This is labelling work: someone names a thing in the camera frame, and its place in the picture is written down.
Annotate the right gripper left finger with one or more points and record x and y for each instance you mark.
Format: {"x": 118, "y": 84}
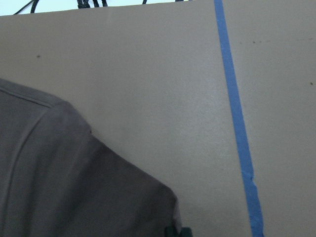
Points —
{"x": 171, "y": 232}

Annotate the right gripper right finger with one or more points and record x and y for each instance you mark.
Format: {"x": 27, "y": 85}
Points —
{"x": 186, "y": 232}

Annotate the brown t-shirt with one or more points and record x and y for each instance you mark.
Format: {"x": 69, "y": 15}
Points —
{"x": 58, "y": 180}

